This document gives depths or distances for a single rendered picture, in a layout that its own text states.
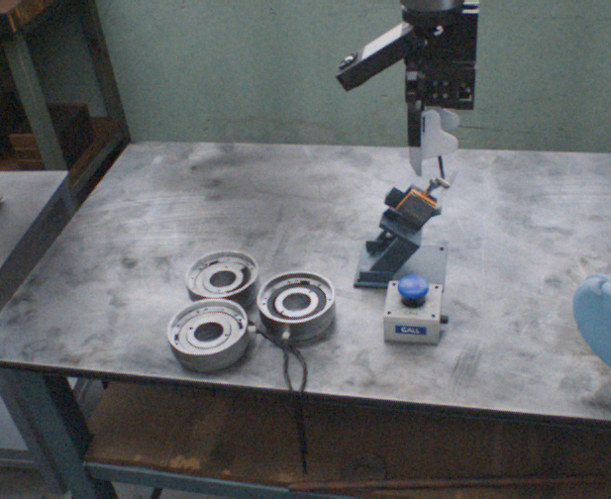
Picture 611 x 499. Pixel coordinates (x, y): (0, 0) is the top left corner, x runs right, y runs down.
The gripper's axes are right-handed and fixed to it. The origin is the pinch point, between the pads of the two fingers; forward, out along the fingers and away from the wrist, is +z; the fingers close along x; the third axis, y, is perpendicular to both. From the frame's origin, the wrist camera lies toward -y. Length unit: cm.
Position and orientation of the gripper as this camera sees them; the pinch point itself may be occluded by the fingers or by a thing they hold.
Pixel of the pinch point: (415, 156)
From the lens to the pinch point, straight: 97.6
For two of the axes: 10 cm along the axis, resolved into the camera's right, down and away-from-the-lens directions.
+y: 9.8, 0.5, -2.1
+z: 0.9, 7.9, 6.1
